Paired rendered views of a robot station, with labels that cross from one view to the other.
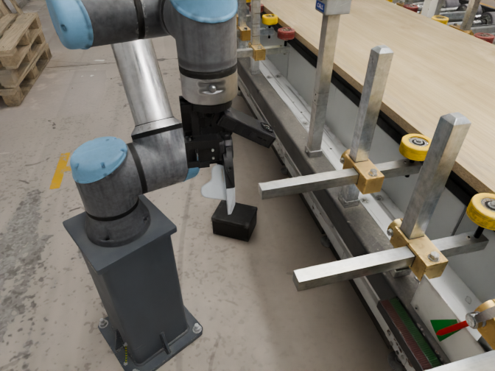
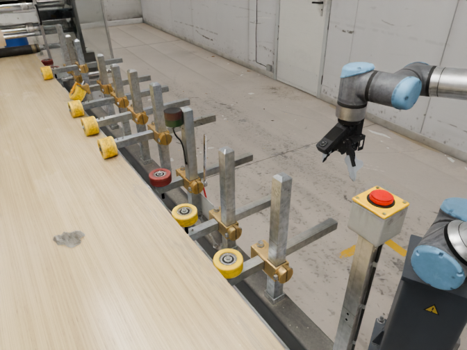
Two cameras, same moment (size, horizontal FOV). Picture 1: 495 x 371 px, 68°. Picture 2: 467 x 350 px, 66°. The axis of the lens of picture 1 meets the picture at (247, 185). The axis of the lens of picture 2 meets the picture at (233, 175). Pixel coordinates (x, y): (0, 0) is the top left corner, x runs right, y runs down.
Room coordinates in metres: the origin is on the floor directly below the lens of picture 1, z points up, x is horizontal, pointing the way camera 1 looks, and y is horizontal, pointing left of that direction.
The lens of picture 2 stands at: (1.46, -0.64, 1.60)
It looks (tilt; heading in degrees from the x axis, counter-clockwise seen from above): 32 degrees down; 161
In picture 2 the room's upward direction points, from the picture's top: 1 degrees counter-clockwise
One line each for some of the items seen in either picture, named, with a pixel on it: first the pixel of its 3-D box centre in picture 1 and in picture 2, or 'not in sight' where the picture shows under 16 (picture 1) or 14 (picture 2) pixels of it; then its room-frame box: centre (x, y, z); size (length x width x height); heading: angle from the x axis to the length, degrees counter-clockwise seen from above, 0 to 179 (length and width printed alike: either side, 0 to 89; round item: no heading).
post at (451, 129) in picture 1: (416, 218); (228, 212); (0.56, -0.35, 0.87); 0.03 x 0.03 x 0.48; 15
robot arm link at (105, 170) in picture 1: (107, 174); (459, 227); (0.82, 0.39, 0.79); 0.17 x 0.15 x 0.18; 119
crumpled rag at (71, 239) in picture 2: not in sight; (68, 235); (0.56, -0.83, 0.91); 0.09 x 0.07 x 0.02; 58
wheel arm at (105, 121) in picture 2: not in sight; (142, 112); (-0.21, -0.53, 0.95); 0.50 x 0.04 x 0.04; 105
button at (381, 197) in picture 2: not in sight; (381, 198); (1.05, -0.22, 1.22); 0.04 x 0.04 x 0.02
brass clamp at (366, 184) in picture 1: (360, 170); (271, 262); (0.78, -0.30, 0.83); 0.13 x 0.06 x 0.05; 15
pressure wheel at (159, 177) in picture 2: not in sight; (161, 185); (0.31, -0.53, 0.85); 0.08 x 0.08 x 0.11
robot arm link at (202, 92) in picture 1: (209, 84); (349, 110); (0.56, 0.06, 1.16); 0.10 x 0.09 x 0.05; 11
